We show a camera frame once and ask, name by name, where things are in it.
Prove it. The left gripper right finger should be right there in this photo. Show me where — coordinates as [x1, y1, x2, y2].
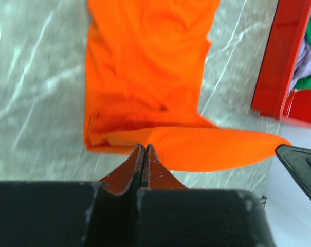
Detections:
[142, 145, 188, 190]

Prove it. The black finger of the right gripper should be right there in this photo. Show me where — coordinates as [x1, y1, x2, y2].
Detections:
[276, 145, 311, 200]

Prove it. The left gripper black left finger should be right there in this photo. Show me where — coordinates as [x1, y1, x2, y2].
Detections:
[99, 145, 145, 195]

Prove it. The orange t-shirt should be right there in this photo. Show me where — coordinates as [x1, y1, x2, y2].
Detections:
[84, 1, 287, 172]

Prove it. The red plastic bin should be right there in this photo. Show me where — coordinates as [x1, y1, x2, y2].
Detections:
[251, 0, 311, 128]

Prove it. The lilac t-shirt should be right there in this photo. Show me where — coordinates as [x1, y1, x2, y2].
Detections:
[289, 38, 311, 91]

